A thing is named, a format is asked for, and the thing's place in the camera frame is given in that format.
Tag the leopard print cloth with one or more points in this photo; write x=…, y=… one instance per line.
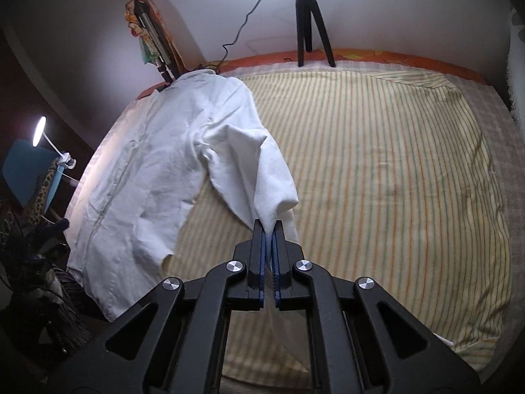
x=39, y=197

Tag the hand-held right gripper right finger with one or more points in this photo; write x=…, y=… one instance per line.
x=277, y=256

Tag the blue board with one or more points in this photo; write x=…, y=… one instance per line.
x=24, y=164

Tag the beige checkered blanket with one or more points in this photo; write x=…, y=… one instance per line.
x=484, y=106

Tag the white shirt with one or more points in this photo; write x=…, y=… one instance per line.
x=164, y=152

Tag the black tripod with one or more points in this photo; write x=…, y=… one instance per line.
x=305, y=20

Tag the dark clothes pile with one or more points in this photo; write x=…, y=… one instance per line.
x=41, y=316

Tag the folded black light stand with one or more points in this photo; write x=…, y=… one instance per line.
x=154, y=33

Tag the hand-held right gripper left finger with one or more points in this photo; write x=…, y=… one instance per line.
x=262, y=256

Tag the orange patterned mattress sheet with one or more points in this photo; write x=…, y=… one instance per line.
x=369, y=55

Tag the folded stand with orange cloth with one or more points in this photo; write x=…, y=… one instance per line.
x=130, y=20

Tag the white desk lamp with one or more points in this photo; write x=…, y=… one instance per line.
x=39, y=125

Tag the green and white patterned blanket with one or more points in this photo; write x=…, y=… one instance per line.
x=516, y=69

